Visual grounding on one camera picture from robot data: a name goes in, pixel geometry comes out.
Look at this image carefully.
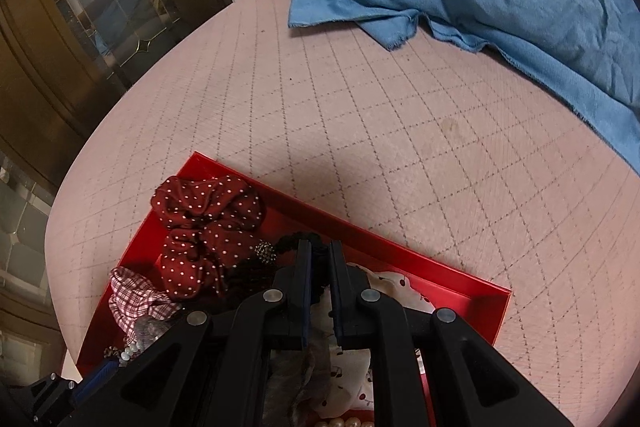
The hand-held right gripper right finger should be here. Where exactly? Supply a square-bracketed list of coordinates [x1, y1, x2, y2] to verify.
[327, 239, 573, 427]

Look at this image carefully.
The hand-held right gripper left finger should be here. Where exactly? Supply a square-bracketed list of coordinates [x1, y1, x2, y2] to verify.
[65, 239, 313, 427]

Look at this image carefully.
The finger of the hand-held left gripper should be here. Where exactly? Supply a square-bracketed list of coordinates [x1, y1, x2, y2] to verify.
[10, 359, 121, 425]

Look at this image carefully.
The black leaf hair clip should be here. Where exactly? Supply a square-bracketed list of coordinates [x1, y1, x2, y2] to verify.
[227, 231, 333, 303]

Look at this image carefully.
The red shallow tray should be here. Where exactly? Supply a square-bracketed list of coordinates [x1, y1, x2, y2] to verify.
[76, 151, 512, 427]

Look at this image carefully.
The pearl hair clip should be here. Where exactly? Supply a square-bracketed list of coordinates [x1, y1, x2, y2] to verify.
[312, 414, 373, 427]

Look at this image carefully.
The grey brown sheer scrunchie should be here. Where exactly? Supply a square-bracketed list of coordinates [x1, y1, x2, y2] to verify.
[262, 342, 331, 427]
[131, 314, 173, 348]

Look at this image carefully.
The white floral scrunchie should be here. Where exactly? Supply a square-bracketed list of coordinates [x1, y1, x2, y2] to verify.
[312, 262, 436, 415]

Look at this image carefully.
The red white plaid scrunchie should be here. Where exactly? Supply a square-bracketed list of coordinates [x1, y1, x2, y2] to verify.
[109, 267, 183, 338]

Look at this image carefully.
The red polka dot scrunchie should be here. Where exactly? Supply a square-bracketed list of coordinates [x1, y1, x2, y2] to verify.
[152, 174, 266, 300]

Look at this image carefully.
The wooden stained glass door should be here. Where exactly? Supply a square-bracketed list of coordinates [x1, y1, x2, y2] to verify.
[0, 0, 233, 192]

